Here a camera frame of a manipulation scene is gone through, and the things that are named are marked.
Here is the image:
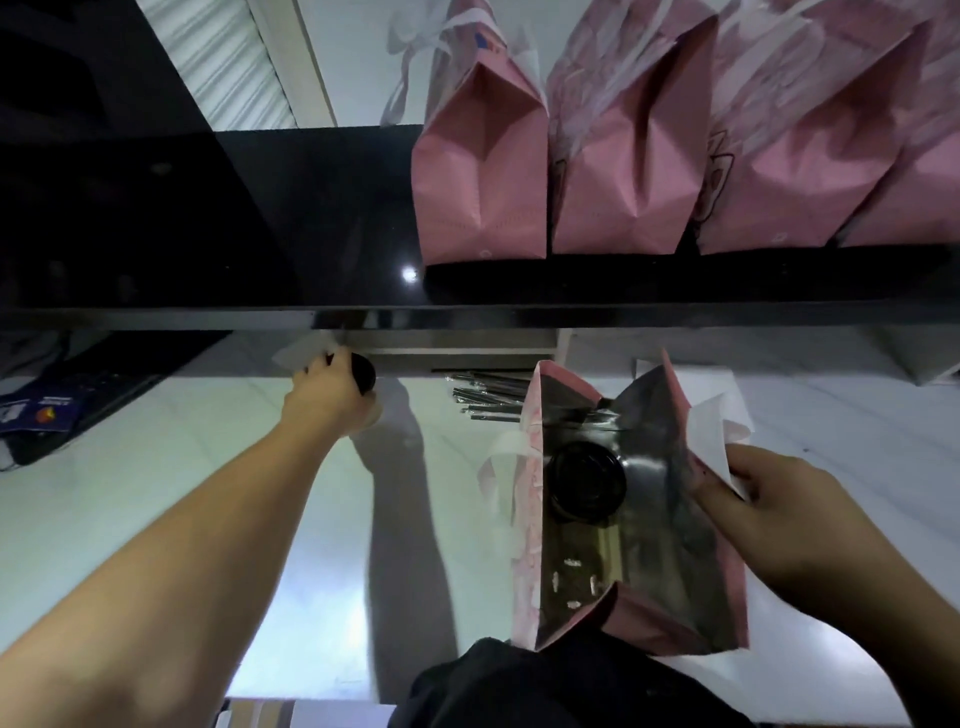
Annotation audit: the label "pink bag with blue mark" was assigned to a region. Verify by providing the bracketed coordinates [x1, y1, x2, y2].
[381, 0, 551, 266]

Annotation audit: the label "person's right hand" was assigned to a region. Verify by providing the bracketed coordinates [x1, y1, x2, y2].
[693, 444, 888, 595]

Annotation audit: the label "person's right forearm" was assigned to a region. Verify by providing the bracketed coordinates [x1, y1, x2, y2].
[765, 525, 960, 726]

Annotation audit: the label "black lidded cup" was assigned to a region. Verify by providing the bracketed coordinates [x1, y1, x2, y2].
[324, 350, 384, 436]

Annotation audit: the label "pink bag with outline print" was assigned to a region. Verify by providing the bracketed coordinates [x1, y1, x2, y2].
[693, 0, 936, 257]

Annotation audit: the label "person's left hand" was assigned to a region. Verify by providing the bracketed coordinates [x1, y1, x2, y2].
[279, 348, 381, 441]

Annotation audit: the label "black keyboard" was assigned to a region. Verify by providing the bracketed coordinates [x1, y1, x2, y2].
[0, 330, 230, 468]

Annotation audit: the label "person's black clothing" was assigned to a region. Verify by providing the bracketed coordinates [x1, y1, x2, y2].
[388, 628, 760, 728]

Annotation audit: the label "pink folded gift bag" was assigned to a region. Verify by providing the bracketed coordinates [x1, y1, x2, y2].
[546, 0, 720, 257]
[835, 15, 960, 249]

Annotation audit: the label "blue printed card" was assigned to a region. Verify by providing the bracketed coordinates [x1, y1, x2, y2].
[0, 385, 81, 441]

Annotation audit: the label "white window blinds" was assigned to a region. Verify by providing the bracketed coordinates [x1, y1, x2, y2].
[136, 0, 301, 132]

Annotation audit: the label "person's left forearm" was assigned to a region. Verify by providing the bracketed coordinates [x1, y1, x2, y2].
[0, 411, 376, 728]

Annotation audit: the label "pink foil-lined bag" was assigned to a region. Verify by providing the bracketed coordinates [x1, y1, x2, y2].
[478, 350, 756, 658]

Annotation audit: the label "black glossy counter shelf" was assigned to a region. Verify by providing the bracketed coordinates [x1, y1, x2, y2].
[0, 0, 960, 332]

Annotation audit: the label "white paper napkin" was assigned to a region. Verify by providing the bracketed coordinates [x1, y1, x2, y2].
[270, 333, 354, 376]

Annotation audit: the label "black round lidded container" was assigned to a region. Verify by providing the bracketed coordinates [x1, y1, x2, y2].
[543, 441, 628, 527]

